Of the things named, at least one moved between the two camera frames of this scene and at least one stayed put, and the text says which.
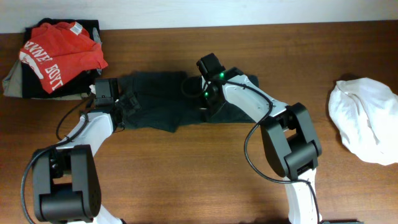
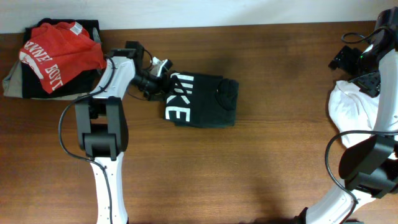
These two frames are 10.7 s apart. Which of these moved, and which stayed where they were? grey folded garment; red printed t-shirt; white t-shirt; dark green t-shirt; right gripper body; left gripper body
Moved: right gripper body; left gripper body; dark green t-shirt
Stayed: white t-shirt; red printed t-shirt; grey folded garment
